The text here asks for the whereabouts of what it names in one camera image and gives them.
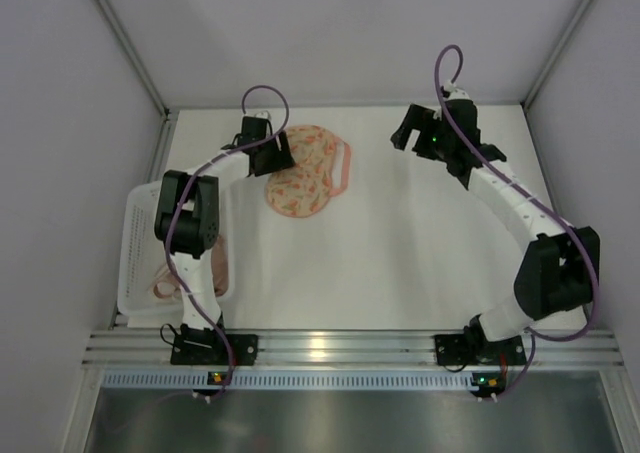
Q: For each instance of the white slotted cable duct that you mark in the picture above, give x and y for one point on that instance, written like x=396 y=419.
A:
x=302 y=380

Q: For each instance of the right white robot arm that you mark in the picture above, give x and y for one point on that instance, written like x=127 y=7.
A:
x=559 y=270

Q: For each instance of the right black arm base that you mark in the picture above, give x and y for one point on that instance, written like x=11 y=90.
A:
x=461 y=350

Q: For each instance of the aluminium mounting rail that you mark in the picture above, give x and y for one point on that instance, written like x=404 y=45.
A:
x=347 y=349

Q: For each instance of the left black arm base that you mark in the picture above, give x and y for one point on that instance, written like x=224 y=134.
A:
x=194 y=347

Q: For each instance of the white and pink garments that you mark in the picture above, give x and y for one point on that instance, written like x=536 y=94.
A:
x=164 y=285

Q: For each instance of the floral pink laundry bag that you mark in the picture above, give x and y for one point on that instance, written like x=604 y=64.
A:
x=321 y=172

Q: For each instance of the white plastic basket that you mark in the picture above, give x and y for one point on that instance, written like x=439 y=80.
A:
x=142 y=260

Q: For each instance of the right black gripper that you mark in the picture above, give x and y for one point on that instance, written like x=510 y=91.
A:
x=420 y=129

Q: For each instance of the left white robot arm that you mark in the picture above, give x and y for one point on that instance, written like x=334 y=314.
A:
x=187 y=219

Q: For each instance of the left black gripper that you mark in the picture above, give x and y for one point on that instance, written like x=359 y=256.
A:
x=278 y=154

